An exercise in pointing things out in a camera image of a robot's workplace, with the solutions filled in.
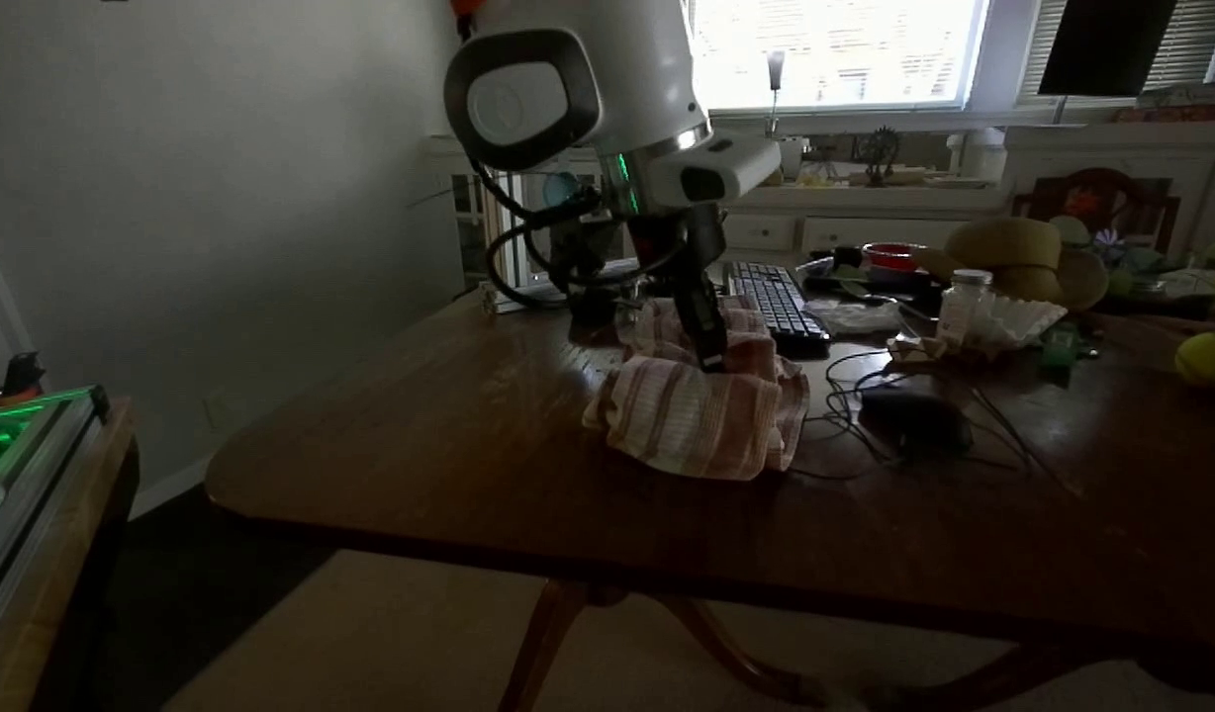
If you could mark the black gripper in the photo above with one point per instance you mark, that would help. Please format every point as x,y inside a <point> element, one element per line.
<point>678,249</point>

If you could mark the pink striped towel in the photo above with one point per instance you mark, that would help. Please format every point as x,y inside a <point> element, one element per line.
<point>664,410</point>

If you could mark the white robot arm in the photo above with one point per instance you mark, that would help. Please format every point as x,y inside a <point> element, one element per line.
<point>614,78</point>

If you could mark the black keyboard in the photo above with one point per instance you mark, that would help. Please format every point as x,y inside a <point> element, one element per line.
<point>775,294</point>

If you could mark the red bowl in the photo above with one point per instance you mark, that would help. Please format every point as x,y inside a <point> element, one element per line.
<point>894,255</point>

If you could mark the black computer mouse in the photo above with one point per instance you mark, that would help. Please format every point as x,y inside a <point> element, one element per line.
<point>913,419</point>

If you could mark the white plastic jar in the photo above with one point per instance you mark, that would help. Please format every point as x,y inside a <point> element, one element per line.
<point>962,298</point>

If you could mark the yellow straw hat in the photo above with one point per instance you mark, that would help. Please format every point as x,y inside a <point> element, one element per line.
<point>1032,260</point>

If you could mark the wooden chair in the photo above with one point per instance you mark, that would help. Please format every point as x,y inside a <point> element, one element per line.
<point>1105,200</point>

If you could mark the yellow-green ball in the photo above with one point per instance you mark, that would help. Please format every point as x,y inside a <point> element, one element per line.
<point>1198,361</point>

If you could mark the green lit control box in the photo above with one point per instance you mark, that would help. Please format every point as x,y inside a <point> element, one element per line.
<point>37,447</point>

